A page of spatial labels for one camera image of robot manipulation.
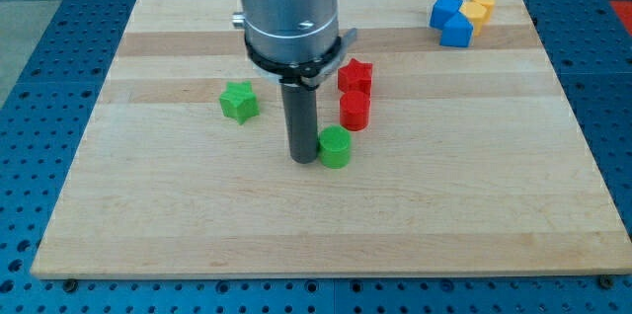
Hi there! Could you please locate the red star block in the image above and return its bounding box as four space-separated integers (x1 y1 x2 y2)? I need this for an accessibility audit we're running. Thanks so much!
337 58 373 96

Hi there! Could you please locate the green cylinder block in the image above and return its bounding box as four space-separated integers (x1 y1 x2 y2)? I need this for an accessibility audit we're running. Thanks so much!
318 125 352 169

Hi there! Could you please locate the red cylinder block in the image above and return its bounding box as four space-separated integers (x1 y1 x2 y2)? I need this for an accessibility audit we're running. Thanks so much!
340 91 370 131

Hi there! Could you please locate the green star block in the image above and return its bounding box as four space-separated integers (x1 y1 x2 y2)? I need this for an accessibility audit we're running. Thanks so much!
219 81 260 124

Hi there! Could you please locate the blue pentagon block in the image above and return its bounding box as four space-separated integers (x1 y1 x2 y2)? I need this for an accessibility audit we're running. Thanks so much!
439 12 474 47

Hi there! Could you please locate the blue cube block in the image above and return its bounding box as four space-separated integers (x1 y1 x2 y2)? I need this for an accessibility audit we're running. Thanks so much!
430 0 463 30

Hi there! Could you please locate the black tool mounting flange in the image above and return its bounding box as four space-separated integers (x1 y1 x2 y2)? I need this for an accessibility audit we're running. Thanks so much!
244 28 357 90

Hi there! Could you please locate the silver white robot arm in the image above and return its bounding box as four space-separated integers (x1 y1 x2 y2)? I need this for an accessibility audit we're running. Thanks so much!
233 0 356 164

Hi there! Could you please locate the wooden board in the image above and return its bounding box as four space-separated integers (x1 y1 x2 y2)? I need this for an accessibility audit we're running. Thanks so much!
31 0 631 279

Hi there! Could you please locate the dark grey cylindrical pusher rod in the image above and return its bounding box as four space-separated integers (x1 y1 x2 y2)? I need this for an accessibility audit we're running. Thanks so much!
281 85 319 164

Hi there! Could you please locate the yellow hexagon block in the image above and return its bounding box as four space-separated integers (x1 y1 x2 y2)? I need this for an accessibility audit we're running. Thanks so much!
459 1 489 37

